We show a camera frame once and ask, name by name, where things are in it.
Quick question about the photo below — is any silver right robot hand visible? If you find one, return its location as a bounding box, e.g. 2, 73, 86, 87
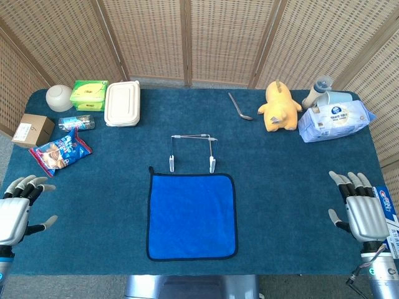
327, 170, 394, 244

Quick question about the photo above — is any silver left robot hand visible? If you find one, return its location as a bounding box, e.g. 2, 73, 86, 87
0, 174, 59, 247

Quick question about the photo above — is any blue microfiber cloth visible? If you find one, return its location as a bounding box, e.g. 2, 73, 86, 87
146, 166, 238, 262

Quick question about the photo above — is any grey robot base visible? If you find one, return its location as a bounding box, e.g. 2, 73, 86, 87
124, 274, 261, 299

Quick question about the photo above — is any blue white toothpaste box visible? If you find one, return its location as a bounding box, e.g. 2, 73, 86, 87
372, 184, 399, 259

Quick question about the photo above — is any blue snack bag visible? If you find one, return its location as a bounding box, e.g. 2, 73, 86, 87
29, 126, 94, 178

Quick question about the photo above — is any small cardboard box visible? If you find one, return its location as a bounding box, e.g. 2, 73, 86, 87
11, 113, 55, 149

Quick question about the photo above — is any dark blue table carpet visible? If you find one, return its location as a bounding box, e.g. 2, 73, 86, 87
0, 88, 399, 277

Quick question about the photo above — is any white blue wet wipes pack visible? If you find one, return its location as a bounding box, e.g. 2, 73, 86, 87
297, 100, 377, 143

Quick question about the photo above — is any clear plastic bottle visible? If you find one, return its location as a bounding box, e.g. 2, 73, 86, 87
58, 114, 96, 132

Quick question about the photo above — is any light blue cup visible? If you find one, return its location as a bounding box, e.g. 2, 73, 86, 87
315, 90, 354, 108

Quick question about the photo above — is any white round bowl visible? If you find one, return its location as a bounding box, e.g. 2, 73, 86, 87
46, 84, 75, 112

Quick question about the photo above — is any baby bottle with blue cap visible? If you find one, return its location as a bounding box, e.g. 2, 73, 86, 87
301, 76, 333, 107

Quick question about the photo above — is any yellow plush toy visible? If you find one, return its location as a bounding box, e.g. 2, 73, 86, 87
257, 79, 302, 133

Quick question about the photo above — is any green tissue pack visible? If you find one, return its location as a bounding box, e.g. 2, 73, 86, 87
69, 80, 110, 112

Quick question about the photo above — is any beige lidded lunch box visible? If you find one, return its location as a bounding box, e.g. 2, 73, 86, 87
103, 80, 141, 128

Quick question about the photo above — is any metal spoon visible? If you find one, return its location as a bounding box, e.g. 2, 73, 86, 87
228, 92, 254, 121

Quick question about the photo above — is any wicker folding screen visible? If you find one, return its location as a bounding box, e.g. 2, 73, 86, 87
0, 0, 399, 200

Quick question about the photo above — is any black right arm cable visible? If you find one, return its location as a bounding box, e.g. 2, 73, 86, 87
345, 245, 389, 299

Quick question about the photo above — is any small wire rack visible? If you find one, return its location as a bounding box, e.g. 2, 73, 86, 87
168, 133, 219, 174

